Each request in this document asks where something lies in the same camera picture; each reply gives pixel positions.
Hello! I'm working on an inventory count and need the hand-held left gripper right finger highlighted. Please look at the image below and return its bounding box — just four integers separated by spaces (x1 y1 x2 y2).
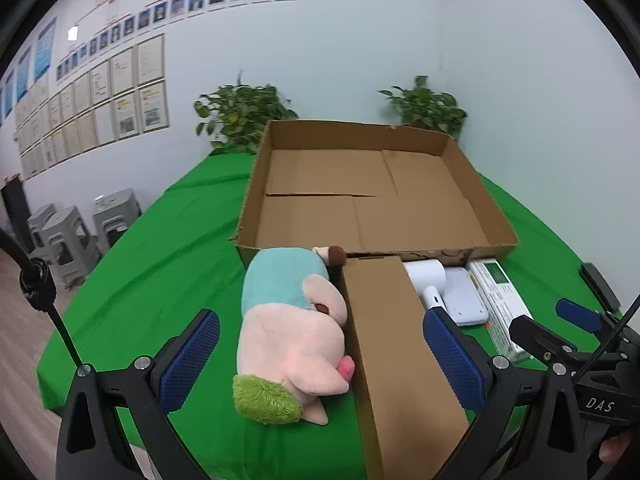
422 306 588 480

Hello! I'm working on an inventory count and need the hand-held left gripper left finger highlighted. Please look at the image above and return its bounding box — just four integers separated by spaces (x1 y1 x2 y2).
56 308 221 480

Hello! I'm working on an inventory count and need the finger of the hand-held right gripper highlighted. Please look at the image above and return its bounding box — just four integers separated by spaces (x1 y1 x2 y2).
556 261 626 333
509 314 576 361

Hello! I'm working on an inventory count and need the white green medicine box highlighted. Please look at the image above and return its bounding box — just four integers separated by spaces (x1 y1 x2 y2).
467 258 533 363

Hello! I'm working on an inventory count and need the long brown cardboard box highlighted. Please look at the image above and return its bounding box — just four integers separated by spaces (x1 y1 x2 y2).
340 256 471 480

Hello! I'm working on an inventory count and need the white plastic device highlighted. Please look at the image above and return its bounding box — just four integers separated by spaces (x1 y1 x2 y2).
442 267 490 327

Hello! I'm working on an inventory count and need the white hair dryer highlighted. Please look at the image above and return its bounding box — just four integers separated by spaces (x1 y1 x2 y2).
402 259 447 311

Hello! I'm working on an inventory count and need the pink pig plush toy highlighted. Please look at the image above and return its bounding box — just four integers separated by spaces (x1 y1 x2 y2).
232 245 356 426

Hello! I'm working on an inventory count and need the large cardboard box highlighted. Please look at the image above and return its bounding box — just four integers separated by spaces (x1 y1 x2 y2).
230 120 520 268

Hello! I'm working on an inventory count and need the person's right hand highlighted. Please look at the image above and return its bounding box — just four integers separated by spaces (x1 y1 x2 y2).
599 430 636 465

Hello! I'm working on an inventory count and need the green tablecloth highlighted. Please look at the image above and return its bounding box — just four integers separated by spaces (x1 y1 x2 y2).
36 152 640 480

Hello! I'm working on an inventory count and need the grey plastic stool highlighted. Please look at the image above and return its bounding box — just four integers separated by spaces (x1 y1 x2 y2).
92 188 142 256
27 203 58 248
41 205 101 288

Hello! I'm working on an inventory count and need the bushy green potted plant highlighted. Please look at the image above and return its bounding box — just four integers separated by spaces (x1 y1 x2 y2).
194 71 299 155

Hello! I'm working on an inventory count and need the small green potted plant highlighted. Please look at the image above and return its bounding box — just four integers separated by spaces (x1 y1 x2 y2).
378 76 468 142

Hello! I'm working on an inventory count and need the group of framed certificates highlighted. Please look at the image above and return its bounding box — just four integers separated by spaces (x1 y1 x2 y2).
12 34 168 181

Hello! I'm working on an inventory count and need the thin black cable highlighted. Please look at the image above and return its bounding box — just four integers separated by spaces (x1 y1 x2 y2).
570 294 640 388

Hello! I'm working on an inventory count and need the blue wall poster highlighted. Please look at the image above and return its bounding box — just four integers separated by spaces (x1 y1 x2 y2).
17 47 32 101
35 17 58 81
2 72 16 116

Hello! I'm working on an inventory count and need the wall chart of portrait photos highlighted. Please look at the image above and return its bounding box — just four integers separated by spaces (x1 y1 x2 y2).
55 0 301 83

